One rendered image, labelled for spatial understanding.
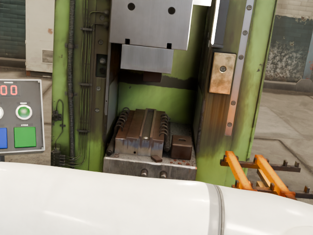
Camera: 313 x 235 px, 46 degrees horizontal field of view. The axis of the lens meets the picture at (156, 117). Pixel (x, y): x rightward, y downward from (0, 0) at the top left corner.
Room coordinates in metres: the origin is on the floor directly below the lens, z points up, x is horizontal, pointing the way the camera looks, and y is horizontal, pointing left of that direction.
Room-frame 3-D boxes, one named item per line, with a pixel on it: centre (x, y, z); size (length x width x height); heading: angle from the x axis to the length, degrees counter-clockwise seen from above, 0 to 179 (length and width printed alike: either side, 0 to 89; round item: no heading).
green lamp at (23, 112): (1.32, 0.50, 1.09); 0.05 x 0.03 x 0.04; 89
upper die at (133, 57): (1.64, 0.06, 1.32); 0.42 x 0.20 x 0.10; 179
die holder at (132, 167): (1.65, 0.00, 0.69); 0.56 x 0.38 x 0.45; 179
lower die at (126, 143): (1.64, 0.06, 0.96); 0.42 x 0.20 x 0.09; 179
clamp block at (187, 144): (1.49, -0.12, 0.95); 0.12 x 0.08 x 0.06; 179
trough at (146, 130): (1.64, 0.03, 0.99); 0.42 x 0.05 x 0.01; 179
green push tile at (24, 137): (1.28, 0.48, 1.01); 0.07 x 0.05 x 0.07; 114
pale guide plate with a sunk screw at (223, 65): (1.56, -0.26, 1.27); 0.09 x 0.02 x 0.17; 89
